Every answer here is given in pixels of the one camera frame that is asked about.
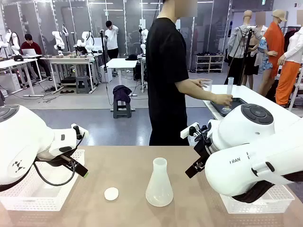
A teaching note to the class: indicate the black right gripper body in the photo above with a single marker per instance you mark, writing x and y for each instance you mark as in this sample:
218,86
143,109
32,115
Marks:
203,146

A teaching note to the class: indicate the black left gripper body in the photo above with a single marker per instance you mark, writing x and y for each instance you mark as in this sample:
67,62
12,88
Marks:
59,162

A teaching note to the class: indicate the translucent plastic conical flask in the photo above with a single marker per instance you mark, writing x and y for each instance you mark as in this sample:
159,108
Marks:
159,189

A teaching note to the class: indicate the white round flask stopper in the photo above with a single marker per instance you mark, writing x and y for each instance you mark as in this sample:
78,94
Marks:
111,194

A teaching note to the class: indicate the clear plastic cup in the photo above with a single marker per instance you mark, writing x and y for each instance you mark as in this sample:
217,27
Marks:
208,85

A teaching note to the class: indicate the clear graduated cylinder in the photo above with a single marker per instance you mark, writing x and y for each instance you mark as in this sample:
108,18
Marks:
230,86

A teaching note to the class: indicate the white perforated plastic basket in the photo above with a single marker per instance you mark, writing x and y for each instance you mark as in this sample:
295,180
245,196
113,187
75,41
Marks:
260,205
35,198

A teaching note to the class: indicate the person's right forearm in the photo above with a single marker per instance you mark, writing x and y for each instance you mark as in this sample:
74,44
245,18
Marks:
203,93

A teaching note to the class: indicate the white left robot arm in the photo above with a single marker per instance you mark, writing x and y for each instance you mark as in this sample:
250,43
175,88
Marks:
23,137

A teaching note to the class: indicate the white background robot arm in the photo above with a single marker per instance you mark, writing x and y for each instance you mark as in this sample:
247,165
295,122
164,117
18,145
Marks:
143,47
14,42
58,40
88,43

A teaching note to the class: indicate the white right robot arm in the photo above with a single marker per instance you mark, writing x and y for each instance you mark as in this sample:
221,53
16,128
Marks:
236,170

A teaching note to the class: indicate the person's right hand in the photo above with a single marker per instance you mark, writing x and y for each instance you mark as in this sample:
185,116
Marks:
225,100

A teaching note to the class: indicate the person's left hand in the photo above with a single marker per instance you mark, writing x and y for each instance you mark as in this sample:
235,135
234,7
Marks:
196,82

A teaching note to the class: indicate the black tray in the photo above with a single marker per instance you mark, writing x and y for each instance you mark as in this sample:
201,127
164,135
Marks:
236,102

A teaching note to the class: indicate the grey plastic stool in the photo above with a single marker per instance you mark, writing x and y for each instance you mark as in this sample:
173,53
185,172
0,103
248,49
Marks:
122,114

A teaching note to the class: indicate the grey step stool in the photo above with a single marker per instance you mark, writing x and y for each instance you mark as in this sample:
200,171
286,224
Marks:
83,84

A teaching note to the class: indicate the white shoe rack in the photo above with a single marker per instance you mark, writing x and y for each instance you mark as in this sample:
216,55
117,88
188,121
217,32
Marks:
209,63

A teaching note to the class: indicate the person in black t-shirt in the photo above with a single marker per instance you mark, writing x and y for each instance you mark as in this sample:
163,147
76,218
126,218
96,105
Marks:
163,71

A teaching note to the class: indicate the dark purple clothing pile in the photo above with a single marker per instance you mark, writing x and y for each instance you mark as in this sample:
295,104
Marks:
122,92

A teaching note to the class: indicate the white desk with robots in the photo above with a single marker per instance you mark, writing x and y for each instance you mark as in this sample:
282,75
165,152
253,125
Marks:
68,60

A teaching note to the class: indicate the black tripod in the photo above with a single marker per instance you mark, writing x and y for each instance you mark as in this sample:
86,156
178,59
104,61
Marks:
245,52

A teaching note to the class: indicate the white desk with laptop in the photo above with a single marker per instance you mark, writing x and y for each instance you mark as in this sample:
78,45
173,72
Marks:
14,62

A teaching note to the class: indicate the mannequin in orange trousers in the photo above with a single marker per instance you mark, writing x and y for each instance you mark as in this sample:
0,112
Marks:
287,75

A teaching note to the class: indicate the black cap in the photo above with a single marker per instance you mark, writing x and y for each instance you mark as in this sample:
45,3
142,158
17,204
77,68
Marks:
18,58

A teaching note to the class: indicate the mannequin in grey shirt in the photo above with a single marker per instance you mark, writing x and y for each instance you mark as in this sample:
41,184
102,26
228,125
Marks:
239,40

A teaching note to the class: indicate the white desk with black hat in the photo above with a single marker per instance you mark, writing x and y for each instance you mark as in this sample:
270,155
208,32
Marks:
120,63

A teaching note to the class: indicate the silver laptop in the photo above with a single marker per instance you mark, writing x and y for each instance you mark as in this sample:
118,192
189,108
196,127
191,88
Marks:
29,52

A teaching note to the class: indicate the black hat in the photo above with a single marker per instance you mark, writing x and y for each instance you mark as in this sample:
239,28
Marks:
131,57

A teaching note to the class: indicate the mannequin in blue floral dress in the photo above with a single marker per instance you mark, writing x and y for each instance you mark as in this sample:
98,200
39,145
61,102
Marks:
263,46

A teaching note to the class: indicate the seated person in red sweater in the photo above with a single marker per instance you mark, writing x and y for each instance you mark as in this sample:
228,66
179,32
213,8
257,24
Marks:
30,47

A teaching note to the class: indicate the mannequin in orange jacket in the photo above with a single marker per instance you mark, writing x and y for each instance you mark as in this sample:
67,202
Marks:
274,42

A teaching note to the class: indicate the standing person in white shirt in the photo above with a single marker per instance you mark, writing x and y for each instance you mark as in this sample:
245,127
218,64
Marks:
111,37

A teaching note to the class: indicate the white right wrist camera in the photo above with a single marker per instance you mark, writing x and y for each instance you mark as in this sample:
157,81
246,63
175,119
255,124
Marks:
188,131

